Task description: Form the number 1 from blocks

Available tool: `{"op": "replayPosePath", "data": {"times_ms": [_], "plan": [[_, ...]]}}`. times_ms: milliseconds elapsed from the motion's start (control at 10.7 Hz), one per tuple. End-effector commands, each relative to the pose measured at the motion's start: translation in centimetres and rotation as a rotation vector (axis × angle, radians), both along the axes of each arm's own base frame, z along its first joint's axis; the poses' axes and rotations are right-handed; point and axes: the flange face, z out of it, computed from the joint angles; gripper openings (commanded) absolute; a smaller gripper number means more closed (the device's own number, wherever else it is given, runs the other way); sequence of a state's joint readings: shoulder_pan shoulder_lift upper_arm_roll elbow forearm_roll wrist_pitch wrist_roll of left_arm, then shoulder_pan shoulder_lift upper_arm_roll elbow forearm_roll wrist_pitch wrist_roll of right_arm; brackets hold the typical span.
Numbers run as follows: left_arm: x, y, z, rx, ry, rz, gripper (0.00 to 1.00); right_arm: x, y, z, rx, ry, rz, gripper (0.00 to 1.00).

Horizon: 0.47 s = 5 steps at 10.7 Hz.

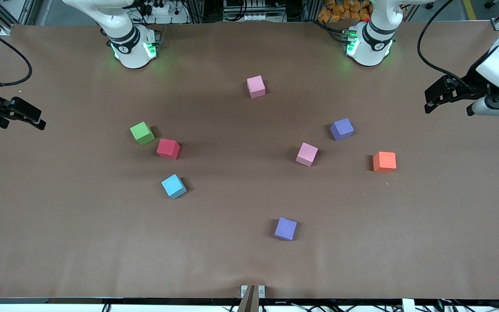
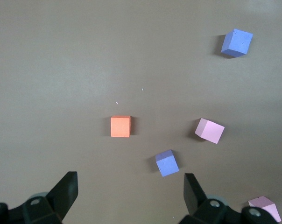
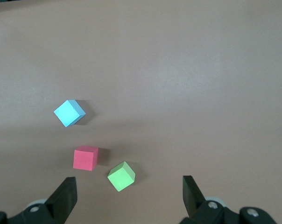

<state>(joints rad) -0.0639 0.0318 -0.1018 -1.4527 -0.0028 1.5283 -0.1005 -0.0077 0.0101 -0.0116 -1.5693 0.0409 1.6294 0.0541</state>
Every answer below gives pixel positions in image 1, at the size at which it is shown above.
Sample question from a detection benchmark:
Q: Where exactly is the red foam cube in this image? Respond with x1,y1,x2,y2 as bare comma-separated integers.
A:
156,138,181,160

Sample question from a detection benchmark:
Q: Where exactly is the metal equipment rack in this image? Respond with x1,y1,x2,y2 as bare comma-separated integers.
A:
223,0,285,22

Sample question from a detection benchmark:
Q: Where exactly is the orange foam cube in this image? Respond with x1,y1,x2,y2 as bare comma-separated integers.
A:
372,151,397,174

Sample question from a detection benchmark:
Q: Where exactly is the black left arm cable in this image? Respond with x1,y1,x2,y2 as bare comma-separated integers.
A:
417,0,460,83

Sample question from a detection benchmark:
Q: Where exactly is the white metal table bracket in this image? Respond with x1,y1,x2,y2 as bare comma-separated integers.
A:
240,285,266,299

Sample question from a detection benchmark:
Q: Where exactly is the purple foam cube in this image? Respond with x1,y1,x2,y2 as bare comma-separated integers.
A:
330,118,355,142
274,217,298,241

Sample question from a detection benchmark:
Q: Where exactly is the pile of orange packets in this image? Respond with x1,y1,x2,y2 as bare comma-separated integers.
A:
318,0,372,23

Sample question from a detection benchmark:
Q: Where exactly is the green foam cube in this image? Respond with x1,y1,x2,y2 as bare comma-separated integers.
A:
130,122,156,146

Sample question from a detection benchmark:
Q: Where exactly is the brown table cover sheet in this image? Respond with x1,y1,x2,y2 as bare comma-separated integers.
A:
0,21,499,300

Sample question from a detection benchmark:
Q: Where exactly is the white power strip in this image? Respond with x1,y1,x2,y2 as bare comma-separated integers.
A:
148,0,173,16

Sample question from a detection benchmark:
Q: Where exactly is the pink foam cube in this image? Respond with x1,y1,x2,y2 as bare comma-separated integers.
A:
246,75,266,99
295,142,319,167

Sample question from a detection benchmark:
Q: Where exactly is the blue foam cube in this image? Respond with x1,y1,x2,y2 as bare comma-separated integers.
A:
161,174,188,200

